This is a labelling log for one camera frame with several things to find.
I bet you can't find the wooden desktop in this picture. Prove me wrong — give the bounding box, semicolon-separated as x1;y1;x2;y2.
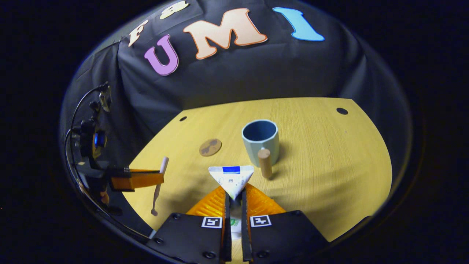
123;97;392;264

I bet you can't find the blue cup with wooden handle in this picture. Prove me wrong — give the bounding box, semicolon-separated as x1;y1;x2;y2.
241;120;280;180

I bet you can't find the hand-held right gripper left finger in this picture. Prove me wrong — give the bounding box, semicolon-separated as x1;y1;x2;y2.
146;185;233;264

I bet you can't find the white toothpaste tube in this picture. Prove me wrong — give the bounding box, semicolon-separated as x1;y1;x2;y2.
208;165;255;239

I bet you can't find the white toothbrush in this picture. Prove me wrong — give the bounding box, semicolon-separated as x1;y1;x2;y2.
151;157;170;217

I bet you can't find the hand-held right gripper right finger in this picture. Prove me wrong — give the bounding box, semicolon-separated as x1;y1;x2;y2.
241;183;331;263

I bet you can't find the black backdrop cloth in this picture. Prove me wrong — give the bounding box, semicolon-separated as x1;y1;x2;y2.
60;0;413;235

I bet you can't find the round brown coaster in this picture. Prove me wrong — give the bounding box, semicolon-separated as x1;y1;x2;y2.
199;138;222;157

